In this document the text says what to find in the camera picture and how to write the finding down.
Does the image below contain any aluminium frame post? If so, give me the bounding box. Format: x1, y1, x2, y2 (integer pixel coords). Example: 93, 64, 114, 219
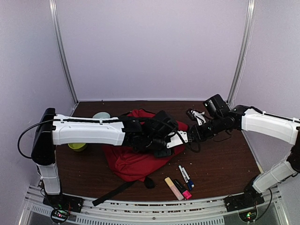
49, 0, 79, 111
227, 0, 256, 107

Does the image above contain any front aluminium rail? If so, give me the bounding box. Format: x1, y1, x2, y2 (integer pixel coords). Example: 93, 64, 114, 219
18, 185, 289, 225

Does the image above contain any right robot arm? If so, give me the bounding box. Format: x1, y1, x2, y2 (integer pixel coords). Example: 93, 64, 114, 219
186, 94, 300, 207

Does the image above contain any red student backpack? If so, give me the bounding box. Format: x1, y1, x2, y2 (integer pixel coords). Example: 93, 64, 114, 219
91, 109, 189, 207

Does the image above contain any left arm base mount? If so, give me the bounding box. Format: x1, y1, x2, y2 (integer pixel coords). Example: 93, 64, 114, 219
43, 195, 83, 213

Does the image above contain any light blue ceramic bowl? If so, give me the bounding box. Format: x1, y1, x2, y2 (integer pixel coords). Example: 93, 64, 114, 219
92, 112, 111, 119

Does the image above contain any beige highlighter marker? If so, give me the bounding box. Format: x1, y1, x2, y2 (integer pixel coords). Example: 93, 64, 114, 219
165, 177, 184, 201

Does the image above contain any blue capped marker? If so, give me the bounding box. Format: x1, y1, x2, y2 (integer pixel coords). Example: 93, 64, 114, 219
187, 180, 195, 191

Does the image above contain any lime green bowl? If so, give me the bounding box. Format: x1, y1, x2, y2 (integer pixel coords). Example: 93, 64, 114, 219
68, 143, 87, 152

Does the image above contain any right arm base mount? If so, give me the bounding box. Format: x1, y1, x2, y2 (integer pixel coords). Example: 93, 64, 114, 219
224, 193, 265, 212

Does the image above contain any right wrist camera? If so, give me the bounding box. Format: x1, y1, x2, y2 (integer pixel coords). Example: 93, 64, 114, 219
186, 109, 206, 126

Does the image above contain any left aluminium frame post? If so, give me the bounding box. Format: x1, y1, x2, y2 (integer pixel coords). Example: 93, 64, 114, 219
49, 0, 79, 111

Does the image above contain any right aluminium frame post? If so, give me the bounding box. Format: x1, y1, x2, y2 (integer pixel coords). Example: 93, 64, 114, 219
227, 0, 256, 107

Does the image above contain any pink black highlighter marker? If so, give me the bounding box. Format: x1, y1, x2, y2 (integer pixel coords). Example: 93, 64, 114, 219
172, 179, 192, 200

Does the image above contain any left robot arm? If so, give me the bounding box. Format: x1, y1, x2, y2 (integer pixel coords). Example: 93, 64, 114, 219
17, 108, 184, 208

